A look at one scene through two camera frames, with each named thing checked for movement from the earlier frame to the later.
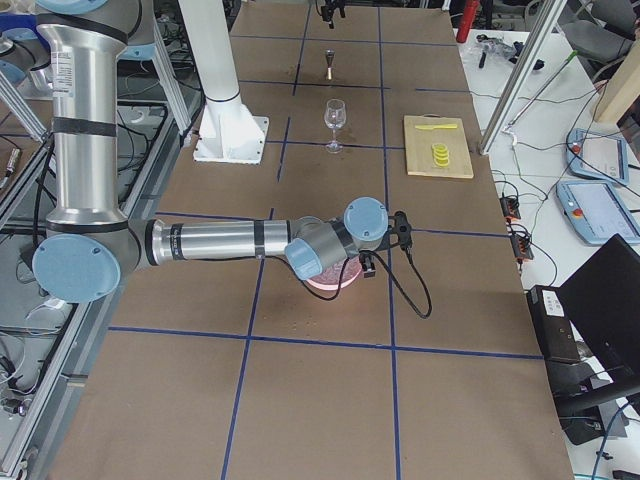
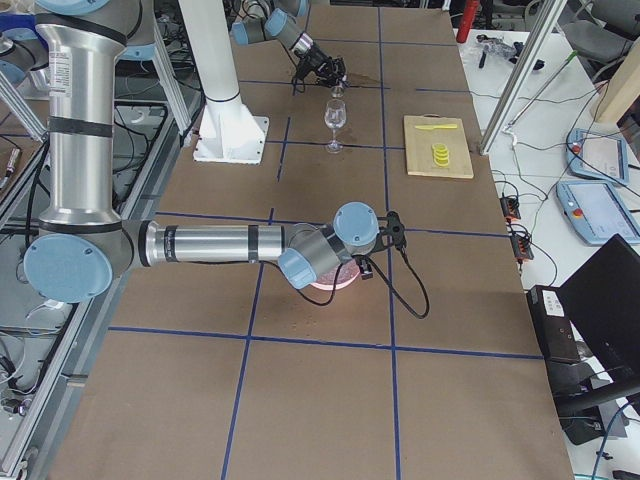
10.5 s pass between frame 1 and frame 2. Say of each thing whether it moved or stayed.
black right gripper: stayed
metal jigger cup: moved
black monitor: stayed
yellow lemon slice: stayed
